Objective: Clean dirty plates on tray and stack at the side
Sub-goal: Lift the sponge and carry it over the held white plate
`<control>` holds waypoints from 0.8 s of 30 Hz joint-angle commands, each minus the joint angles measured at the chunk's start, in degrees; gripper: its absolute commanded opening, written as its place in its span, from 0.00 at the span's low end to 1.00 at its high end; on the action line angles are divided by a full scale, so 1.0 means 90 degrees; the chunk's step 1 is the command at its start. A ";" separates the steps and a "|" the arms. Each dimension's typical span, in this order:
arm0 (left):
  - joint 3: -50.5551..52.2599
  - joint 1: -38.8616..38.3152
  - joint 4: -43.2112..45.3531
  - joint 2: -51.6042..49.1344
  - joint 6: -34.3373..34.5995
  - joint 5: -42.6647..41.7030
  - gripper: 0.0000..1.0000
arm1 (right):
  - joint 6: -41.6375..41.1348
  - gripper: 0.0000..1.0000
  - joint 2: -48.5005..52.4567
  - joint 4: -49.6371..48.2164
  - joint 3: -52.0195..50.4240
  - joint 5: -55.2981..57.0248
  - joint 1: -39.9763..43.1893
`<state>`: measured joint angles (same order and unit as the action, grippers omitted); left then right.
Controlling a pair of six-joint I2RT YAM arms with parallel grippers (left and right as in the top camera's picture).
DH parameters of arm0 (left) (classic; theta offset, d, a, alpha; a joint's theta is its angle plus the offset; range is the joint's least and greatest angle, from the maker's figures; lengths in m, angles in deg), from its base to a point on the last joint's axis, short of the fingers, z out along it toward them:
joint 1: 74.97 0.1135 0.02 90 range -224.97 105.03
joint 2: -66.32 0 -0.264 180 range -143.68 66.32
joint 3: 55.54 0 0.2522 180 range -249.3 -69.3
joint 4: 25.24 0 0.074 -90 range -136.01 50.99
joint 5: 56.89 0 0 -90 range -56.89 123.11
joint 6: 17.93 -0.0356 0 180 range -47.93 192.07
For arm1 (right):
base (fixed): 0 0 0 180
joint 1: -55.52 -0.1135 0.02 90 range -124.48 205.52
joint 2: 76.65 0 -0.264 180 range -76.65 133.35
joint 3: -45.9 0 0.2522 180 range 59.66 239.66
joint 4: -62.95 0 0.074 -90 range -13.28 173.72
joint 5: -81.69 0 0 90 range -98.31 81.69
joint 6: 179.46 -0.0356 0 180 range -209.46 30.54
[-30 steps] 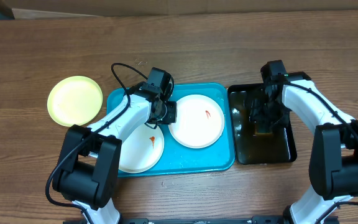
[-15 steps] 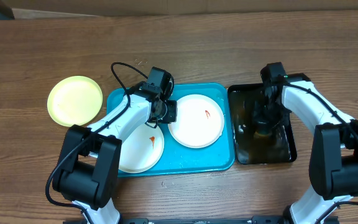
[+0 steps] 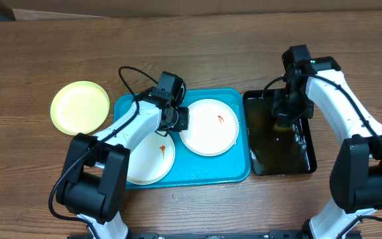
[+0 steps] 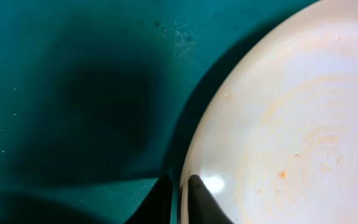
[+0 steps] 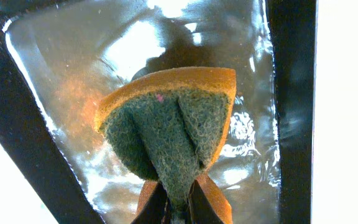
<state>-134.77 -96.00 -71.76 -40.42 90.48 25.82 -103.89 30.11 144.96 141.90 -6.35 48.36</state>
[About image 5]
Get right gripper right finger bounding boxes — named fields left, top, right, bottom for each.
left=188, top=180, right=223, bottom=224

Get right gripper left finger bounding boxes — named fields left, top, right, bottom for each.
left=131, top=182, right=168, bottom=224

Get green yellow sponge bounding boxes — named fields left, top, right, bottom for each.
left=94, top=67, right=236, bottom=223

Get black water tray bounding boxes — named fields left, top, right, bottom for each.
left=0, top=0, right=317, bottom=223

